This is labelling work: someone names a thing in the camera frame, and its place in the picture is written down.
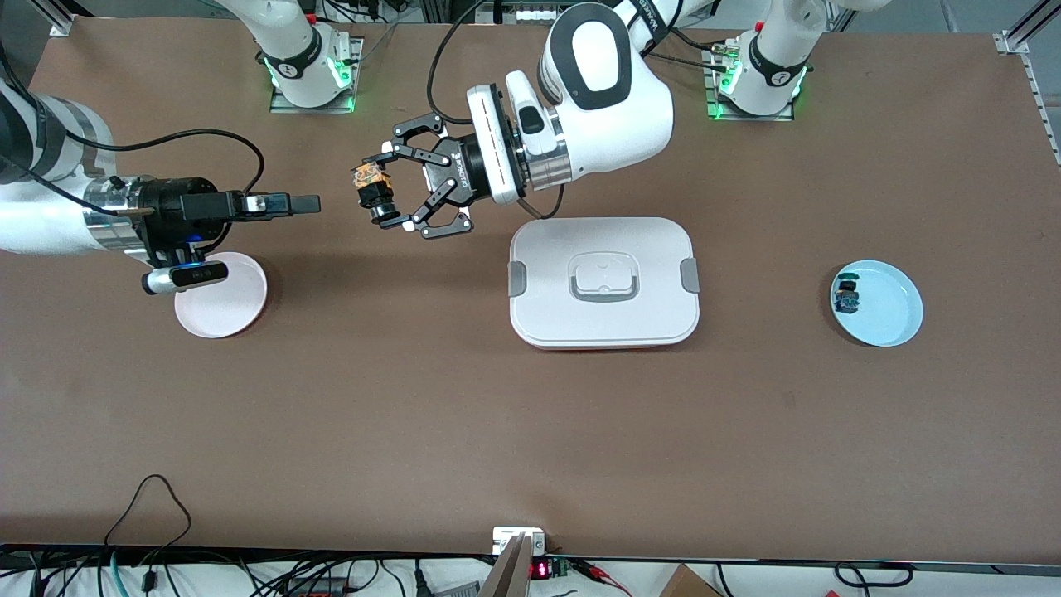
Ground white metal bracket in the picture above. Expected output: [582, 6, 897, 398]
[492, 527, 546, 556]

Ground silver metal bracket with lights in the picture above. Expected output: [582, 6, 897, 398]
[477, 0, 581, 30]

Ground aluminium rail with perforated strip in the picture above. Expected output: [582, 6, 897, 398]
[993, 0, 1061, 167]

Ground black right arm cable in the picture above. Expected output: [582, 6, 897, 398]
[0, 50, 266, 200]

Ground aluminium frame corner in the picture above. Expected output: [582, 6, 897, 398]
[33, 0, 92, 38]

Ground thin black looped cable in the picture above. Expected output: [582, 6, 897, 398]
[104, 474, 193, 565]

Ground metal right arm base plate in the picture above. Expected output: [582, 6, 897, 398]
[269, 37, 364, 114]

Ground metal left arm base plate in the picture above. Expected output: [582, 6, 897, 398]
[703, 41, 797, 123]

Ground aluminium profile bar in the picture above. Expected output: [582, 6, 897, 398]
[477, 533, 535, 597]

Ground red clip wires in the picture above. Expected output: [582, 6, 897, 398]
[572, 560, 632, 597]

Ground black cable coil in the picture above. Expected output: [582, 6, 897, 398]
[833, 562, 914, 595]

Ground light blue round plate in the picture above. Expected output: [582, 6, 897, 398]
[830, 260, 924, 347]

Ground pink round plate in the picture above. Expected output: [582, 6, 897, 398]
[174, 251, 269, 339]

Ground brown cardboard box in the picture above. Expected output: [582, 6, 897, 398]
[659, 564, 722, 597]

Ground orange push-button switch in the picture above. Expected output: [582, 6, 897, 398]
[352, 162, 400, 226]

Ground white lunch box grey clips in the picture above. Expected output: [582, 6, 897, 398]
[507, 217, 701, 351]

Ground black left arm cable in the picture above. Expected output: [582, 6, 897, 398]
[427, 0, 569, 221]

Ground black cable to arm base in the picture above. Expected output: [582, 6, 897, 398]
[642, 29, 730, 71]

